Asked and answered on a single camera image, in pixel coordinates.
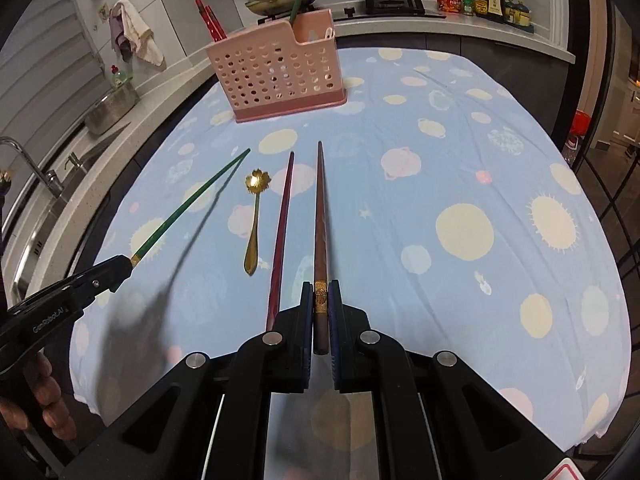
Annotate black gas stove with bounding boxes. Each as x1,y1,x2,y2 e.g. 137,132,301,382
257,0,446,23

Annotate maroon chopstick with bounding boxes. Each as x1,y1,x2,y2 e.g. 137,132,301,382
265,151,296,333

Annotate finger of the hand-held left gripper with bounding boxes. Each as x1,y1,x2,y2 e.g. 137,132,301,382
82,268,134,309
75,256,132,294

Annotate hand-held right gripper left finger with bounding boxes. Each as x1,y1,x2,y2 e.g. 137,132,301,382
69,280,315,480

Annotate brown chopstick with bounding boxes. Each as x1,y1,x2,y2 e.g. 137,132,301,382
312,141,332,355

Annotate purple hanging cloth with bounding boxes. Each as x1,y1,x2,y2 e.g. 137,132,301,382
110,15,133,61

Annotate chrome kitchen faucet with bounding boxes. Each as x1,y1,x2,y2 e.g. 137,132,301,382
0,137,68,203

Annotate gold flower spoon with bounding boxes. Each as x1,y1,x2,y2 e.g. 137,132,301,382
243,169,271,276

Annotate steel basin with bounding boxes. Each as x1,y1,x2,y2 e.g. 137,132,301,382
84,80,141,136

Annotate blue dotted tablecloth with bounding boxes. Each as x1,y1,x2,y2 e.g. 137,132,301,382
70,47,633,453

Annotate small seasoning jars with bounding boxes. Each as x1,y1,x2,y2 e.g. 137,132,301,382
504,0,533,28

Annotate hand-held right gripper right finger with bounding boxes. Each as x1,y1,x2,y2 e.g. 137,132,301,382
330,280,567,480

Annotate person's left hand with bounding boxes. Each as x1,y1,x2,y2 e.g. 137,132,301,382
0,351,78,442

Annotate pink perforated utensil holder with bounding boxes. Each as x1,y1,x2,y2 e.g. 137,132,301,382
205,8,347,123

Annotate white hanging towel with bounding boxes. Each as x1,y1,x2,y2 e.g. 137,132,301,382
110,0,166,67

